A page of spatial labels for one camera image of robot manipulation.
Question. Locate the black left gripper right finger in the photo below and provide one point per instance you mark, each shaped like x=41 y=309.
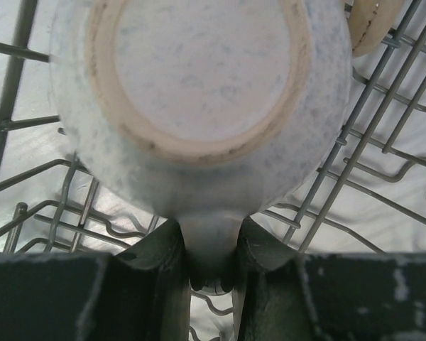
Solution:
x=281 y=294

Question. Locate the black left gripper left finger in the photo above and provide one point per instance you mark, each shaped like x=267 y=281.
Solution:
x=142 y=293

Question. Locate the grey wire dish rack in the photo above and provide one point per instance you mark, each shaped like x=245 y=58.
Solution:
x=368 y=195

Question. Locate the white speckled ceramic mug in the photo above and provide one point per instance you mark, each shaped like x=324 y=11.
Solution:
x=202 y=111

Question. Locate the beige ceramic mug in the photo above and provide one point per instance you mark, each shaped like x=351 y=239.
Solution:
x=369 y=22

